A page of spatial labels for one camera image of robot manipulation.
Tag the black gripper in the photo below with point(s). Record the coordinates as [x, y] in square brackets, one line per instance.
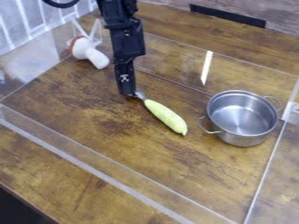
[129, 46]

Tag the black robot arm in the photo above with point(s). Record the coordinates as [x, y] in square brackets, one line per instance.
[118, 9]

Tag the clear acrylic stand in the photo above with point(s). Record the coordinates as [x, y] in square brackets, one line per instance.
[93, 33]

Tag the white toy mushroom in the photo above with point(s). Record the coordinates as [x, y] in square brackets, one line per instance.
[85, 51]

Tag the black strip on table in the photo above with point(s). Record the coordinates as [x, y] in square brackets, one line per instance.
[246, 20]

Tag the stainless steel pot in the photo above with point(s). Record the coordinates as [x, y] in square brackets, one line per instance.
[241, 117]

